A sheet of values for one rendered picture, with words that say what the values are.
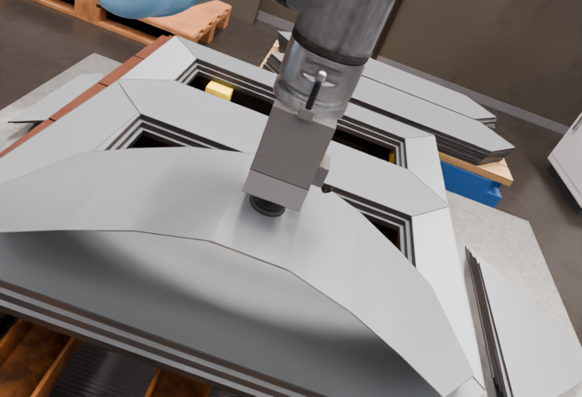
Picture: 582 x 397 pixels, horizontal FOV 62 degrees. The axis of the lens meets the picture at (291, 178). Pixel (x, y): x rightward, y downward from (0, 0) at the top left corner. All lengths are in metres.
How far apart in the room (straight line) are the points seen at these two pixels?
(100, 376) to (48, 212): 0.41
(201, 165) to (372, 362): 0.34
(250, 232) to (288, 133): 0.12
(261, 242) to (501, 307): 0.62
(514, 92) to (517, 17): 0.67
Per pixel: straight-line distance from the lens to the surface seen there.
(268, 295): 0.70
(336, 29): 0.43
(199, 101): 1.07
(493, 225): 1.35
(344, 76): 0.44
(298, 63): 0.44
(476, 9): 4.59
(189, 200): 0.55
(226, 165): 0.61
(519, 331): 1.01
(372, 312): 0.56
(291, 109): 0.46
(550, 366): 1.00
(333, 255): 0.56
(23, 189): 0.69
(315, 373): 0.65
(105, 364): 0.95
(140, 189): 0.58
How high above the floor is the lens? 1.35
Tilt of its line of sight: 33 degrees down
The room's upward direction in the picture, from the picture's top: 22 degrees clockwise
